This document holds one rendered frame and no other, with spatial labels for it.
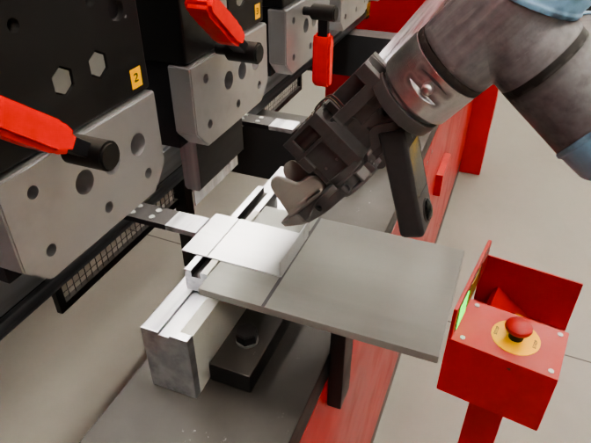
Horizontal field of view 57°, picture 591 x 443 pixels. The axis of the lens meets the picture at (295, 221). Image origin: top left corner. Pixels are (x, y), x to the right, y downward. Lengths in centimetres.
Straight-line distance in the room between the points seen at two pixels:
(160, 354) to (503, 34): 46
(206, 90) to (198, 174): 12
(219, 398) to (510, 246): 196
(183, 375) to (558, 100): 46
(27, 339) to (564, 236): 217
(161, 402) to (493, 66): 49
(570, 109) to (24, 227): 39
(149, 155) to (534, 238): 226
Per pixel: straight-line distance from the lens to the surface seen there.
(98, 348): 201
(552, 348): 92
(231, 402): 66
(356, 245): 67
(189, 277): 65
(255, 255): 65
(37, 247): 36
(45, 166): 35
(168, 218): 72
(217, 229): 70
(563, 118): 47
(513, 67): 46
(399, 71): 48
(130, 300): 215
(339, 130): 52
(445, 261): 66
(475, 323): 92
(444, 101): 48
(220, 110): 52
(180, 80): 47
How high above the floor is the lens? 140
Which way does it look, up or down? 35 degrees down
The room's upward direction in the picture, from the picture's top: straight up
